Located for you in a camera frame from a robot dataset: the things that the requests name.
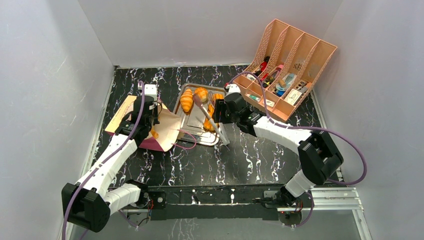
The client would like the pink paper bag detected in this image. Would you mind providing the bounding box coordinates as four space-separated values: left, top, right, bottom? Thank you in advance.
105 95 188 152

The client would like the long fake twisted bread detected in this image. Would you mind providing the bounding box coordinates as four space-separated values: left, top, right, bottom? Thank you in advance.
203 92 224 132

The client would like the round orange fake bun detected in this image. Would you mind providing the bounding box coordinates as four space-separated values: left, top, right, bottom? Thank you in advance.
194 87 208 103

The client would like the orange fake croissant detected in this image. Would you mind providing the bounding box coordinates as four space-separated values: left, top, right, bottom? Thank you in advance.
179 88 194 113

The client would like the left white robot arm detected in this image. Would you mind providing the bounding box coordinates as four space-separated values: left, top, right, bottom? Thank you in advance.
61 96 158 233

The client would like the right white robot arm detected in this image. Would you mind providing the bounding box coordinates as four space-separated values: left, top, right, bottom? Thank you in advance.
213 92 343 208

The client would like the small green white tube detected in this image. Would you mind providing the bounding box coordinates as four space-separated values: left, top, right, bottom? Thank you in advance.
246 94 261 103

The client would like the small white packet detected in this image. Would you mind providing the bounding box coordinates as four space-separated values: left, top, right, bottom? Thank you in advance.
265 100 275 108

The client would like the silver metal tray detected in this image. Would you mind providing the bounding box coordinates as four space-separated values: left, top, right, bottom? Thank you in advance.
172 83 225 146

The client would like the blue tape roll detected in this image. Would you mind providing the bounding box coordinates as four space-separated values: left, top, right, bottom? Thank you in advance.
274 73 297 97

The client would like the red black bottle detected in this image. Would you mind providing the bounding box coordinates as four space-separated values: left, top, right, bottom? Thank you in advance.
253 56 270 76

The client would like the pink capped dark bottle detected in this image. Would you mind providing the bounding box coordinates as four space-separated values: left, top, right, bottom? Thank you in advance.
261 64 284 89

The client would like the white label card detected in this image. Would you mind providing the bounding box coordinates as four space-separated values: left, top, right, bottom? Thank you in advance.
284 89 302 106

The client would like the pink desk file organizer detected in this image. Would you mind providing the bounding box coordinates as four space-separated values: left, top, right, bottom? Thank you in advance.
233 19 337 122

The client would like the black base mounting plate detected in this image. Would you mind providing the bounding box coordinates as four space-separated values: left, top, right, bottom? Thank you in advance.
117 185 314 222

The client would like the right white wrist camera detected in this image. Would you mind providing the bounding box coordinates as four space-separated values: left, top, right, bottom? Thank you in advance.
224 83 241 96

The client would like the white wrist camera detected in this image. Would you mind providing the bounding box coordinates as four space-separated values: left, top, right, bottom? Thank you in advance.
224 83 241 96
137 82 158 101

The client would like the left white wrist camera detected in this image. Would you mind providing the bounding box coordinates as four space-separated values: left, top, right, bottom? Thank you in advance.
137 82 158 101

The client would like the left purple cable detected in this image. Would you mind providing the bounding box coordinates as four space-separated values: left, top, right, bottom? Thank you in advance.
61 80 147 240

